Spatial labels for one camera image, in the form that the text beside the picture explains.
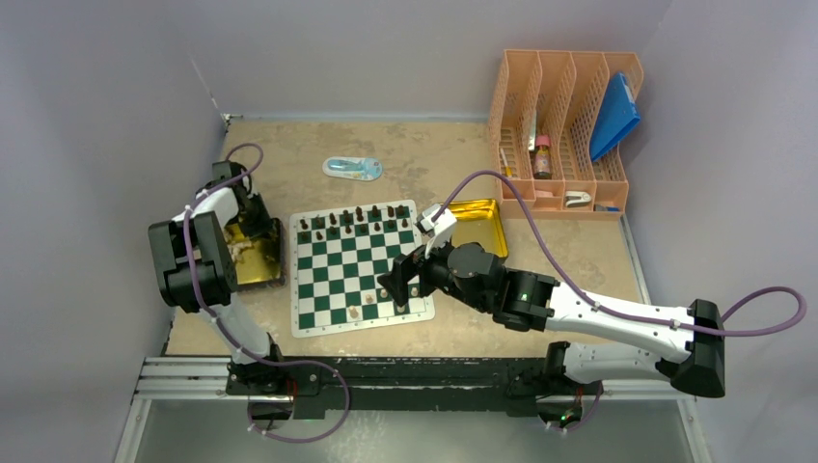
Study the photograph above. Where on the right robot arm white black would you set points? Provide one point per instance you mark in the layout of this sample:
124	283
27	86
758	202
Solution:
642	341

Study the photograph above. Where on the yellow pen in organizer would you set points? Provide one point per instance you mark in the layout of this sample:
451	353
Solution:
508	172

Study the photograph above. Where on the blue packaged stapler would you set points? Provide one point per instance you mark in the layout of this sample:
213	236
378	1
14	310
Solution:
354	168

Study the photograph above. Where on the empty gold tin lid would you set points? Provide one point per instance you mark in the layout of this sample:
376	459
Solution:
477	222

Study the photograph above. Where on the peach plastic file organizer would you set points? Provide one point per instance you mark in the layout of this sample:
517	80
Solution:
557	93

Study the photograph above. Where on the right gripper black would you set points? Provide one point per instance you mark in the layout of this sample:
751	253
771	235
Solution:
404	269

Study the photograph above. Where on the blue folder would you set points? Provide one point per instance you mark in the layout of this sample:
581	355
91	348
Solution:
617	117

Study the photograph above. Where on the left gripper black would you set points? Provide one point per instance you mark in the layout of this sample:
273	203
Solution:
264	225

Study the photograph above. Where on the white stapler in organizer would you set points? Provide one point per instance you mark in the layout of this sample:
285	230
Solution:
575	199

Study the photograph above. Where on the green white chess board mat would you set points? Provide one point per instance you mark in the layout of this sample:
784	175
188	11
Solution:
331	275

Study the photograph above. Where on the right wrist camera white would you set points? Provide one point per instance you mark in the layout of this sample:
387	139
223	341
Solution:
437	223

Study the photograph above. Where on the gold tin with white pieces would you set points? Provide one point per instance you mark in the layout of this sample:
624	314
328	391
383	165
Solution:
258	261

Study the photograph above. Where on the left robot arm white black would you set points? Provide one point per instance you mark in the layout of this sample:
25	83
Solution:
194	267

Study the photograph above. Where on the small bottle pink cap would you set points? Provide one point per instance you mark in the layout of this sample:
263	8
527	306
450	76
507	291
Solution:
541	159

